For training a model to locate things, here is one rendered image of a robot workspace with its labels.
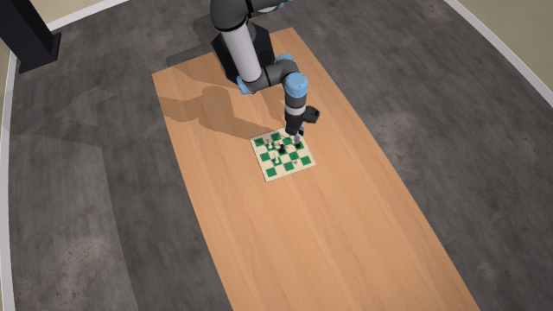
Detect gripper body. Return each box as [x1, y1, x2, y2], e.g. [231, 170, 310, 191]
[284, 103, 320, 136]

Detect green and white chessboard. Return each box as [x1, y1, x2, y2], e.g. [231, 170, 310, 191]
[250, 128, 316, 182]

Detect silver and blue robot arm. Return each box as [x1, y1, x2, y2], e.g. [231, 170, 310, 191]
[210, 0, 308, 109]

